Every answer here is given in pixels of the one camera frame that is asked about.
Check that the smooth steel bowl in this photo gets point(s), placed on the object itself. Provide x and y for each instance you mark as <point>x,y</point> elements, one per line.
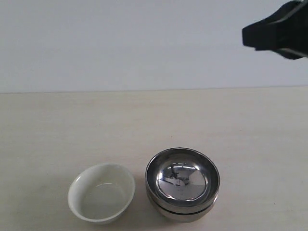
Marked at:
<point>182,180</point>

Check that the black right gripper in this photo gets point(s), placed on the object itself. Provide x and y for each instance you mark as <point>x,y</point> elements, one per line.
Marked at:
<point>286,27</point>

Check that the white ceramic bowl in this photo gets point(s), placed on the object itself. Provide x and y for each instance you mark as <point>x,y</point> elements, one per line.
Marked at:
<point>101,193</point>

